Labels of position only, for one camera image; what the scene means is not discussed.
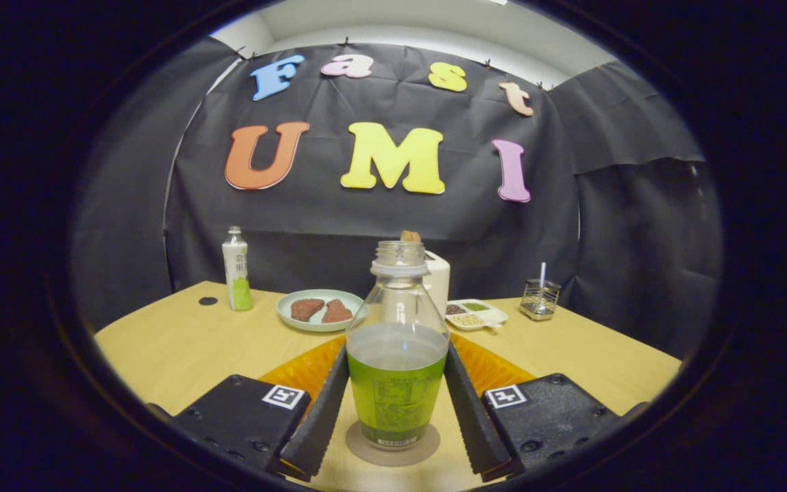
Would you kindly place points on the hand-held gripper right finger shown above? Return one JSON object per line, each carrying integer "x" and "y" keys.
{"x": 465, "y": 410}

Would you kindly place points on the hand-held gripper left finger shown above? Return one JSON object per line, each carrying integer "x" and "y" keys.
{"x": 322, "y": 417}

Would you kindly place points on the white toaster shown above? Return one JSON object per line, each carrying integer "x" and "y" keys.
{"x": 438, "y": 280}

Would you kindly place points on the pale green plate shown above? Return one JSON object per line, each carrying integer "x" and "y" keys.
{"x": 318, "y": 326}

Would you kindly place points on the wooden table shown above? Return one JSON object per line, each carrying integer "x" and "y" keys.
{"x": 182, "y": 348}

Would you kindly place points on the round brown coaster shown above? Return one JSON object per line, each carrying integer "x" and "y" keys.
{"x": 393, "y": 456}

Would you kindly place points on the white straw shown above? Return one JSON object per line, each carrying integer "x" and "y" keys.
{"x": 542, "y": 272}

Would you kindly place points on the slim white green bottle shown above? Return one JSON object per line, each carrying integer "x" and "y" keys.
{"x": 237, "y": 273}

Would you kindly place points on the clear juice bottle green label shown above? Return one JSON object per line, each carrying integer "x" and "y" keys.
{"x": 397, "y": 383}

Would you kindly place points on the brown toast slice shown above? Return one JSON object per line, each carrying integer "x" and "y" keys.
{"x": 410, "y": 236}

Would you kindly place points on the black backdrop cloth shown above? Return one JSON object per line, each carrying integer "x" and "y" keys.
{"x": 339, "y": 225}

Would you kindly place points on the brown meat piece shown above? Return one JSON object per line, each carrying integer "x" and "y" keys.
{"x": 336, "y": 311}
{"x": 307, "y": 309}

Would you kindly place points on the black round table grommet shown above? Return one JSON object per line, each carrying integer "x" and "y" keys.
{"x": 208, "y": 301}

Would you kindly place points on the white divided tray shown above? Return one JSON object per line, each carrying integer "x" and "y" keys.
{"x": 482, "y": 316}

